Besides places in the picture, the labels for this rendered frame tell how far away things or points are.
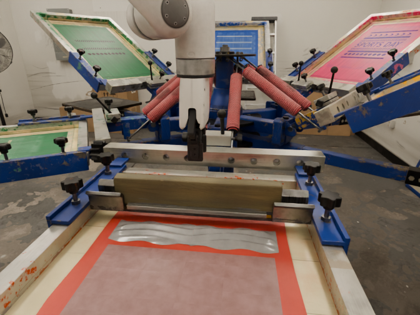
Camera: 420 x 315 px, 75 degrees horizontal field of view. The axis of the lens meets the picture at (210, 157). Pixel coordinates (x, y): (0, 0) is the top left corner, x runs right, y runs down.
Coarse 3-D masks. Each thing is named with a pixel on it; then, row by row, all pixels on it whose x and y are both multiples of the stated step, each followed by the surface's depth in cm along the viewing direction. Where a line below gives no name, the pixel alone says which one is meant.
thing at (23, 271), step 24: (144, 168) 84; (48, 240) 52; (312, 240) 57; (24, 264) 47; (48, 264) 51; (336, 264) 47; (0, 288) 42; (24, 288) 45; (336, 288) 43; (360, 288) 42; (0, 312) 41; (360, 312) 38
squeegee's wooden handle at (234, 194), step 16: (128, 176) 62; (144, 176) 62; (160, 176) 62; (176, 176) 62; (128, 192) 63; (144, 192) 63; (160, 192) 62; (176, 192) 62; (192, 192) 61; (208, 192) 61; (224, 192) 60; (240, 192) 60; (256, 192) 59; (272, 192) 59; (224, 208) 62; (240, 208) 61; (256, 208) 61
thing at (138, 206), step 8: (128, 208) 63; (136, 208) 63; (144, 208) 63; (152, 208) 63; (160, 208) 62; (168, 208) 62; (176, 208) 62; (184, 208) 62; (192, 208) 62; (200, 208) 62; (208, 208) 62; (216, 208) 62; (240, 216) 61; (248, 216) 60; (256, 216) 60; (264, 216) 60
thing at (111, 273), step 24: (120, 216) 66; (144, 216) 66; (168, 216) 66; (192, 216) 66; (96, 240) 58; (96, 264) 51; (120, 264) 51; (144, 264) 51; (168, 264) 51; (72, 288) 46; (96, 288) 46; (120, 288) 46; (144, 288) 46; (168, 288) 46; (48, 312) 42; (72, 312) 42; (96, 312) 42; (120, 312) 42; (144, 312) 42; (168, 312) 42
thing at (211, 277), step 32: (224, 224) 63; (256, 224) 63; (192, 256) 53; (224, 256) 53; (256, 256) 53; (288, 256) 53; (192, 288) 46; (224, 288) 46; (256, 288) 46; (288, 288) 46
